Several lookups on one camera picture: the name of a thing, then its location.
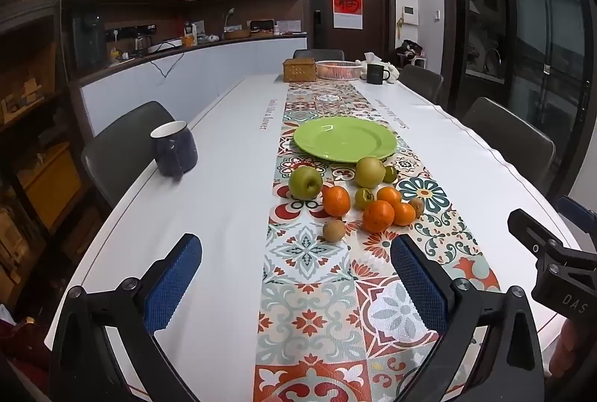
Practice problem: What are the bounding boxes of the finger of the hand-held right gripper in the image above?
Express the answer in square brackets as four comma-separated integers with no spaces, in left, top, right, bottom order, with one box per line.
[556,195,597,230]
[507,208,567,265]

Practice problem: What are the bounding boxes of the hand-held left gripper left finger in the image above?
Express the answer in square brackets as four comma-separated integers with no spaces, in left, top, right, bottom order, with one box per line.
[49,233,203,402]

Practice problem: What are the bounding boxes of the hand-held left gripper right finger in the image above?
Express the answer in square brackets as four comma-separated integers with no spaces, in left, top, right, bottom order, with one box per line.
[390,235,546,402]

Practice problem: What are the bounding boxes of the small orange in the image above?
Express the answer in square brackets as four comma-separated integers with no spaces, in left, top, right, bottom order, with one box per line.
[393,202,417,226]
[377,186,403,206]

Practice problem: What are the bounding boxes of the large orange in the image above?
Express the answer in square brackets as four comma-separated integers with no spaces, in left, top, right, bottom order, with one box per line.
[362,200,395,233]
[322,186,351,217]

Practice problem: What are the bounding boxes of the green apple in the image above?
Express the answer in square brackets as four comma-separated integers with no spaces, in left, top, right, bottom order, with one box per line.
[288,166,324,200]

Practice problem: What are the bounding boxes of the green plate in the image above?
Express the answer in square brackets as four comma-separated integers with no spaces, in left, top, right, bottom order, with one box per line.
[293,117,398,163]

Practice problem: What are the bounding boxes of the person's right hand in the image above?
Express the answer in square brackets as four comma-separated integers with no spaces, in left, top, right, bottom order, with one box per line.
[548,323,588,384]

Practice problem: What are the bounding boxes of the grey chair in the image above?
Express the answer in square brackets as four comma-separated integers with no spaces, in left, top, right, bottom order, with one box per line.
[462,97,556,193]
[293,49,345,62]
[400,65,444,105]
[81,101,176,209]

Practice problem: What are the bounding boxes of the patterned table runner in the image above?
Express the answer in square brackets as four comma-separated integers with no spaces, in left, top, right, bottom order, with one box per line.
[253,78,502,402]

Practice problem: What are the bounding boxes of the yellow pear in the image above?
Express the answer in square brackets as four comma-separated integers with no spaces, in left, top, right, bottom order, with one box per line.
[355,156,387,189]

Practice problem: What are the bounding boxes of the dark blue mug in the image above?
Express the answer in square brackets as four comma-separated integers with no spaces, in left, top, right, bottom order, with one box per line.
[150,121,199,182]

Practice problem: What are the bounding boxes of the metal faucet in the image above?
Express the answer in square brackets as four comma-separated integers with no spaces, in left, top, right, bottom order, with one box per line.
[484,48,503,74]

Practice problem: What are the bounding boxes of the glass sliding door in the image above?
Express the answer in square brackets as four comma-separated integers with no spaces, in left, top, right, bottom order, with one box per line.
[501,0,593,198]

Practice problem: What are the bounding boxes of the black mug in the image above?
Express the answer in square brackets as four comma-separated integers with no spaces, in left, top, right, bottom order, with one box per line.
[366,63,391,84]

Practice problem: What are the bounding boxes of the white counter cabinets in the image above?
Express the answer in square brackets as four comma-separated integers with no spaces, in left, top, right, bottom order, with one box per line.
[70,36,309,137]

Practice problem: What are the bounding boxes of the white crumpled cloth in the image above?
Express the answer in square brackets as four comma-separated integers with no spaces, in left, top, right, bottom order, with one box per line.
[355,51,402,82]

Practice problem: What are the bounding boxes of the black and pink bag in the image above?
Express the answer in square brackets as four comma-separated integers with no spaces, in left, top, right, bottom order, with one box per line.
[396,39,427,67]

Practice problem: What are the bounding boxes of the storage shelf with boxes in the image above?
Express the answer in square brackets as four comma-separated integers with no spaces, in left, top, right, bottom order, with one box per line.
[0,1,71,314]

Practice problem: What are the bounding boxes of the wicker box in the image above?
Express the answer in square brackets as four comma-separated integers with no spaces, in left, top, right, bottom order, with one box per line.
[282,58,318,82]

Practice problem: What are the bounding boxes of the black water dispenser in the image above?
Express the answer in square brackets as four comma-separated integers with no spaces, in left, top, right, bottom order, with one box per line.
[71,10,109,74]

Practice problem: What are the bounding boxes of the dark wooden door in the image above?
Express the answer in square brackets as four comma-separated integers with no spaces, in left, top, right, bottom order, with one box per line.
[305,0,396,60]

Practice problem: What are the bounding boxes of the red and white door poster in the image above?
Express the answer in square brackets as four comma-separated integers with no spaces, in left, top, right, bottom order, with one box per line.
[332,0,363,30]

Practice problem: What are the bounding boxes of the black cable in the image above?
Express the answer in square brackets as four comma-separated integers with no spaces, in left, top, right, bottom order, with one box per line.
[149,52,182,79]

